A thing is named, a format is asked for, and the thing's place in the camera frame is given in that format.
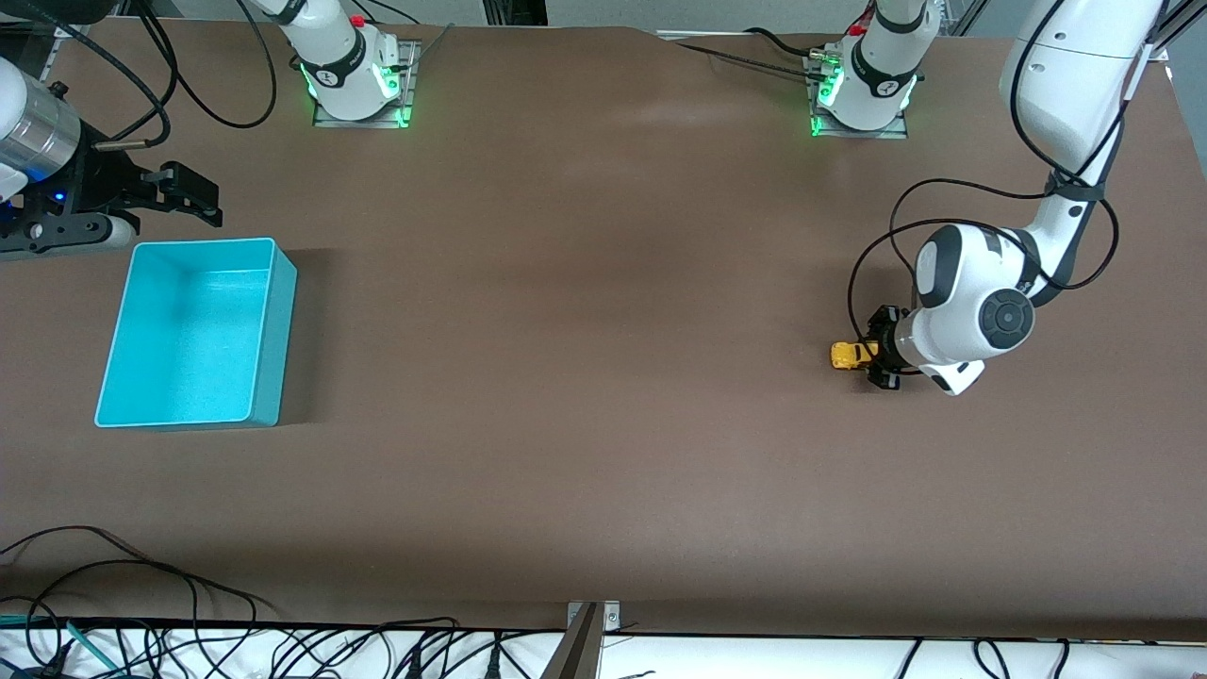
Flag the long black cable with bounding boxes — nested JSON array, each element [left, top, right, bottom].
[[0, 525, 279, 625]]

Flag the black corrugated conduit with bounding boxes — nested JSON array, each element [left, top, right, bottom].
[[705, 52, 818, 81]]

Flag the grey aluminium profile bar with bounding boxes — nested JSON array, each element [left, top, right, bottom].
[[539, 604, 604, 679]]

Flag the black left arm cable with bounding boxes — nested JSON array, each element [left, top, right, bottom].
[[847, 0, 1159, 378]]

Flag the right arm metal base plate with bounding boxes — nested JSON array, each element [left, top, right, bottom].
[[313, 40, 418, 130]]

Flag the black box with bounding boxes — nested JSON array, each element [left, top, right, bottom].
[[483, 0, 548, 27]]

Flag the aluminium frame rail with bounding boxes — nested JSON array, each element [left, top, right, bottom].
[[0, 14, 91, 67]]

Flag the turquoise plastic bin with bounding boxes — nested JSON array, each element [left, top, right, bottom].
[[94, 237, 299, 430]]

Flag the teal cable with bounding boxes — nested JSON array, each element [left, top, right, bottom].
[[0, 613, 122, 672]]

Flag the black base cable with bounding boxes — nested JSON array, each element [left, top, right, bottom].
[[745, 26, 814, 56]]

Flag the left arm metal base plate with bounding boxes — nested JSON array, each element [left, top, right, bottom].
[[804, 52, 911, 141]]

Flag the aluminium frame corner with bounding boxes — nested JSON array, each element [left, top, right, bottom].
[[1146, 0, 1207, 63]]

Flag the thin grey cable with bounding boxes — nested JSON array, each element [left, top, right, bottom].
[[405, 24, 455, 67]]

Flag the black looping right arm cable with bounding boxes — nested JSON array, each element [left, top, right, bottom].
[[141, 0, 281, 130]]

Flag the black cable with silver plug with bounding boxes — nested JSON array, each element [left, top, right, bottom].
[[52, 9, 174, 152]]

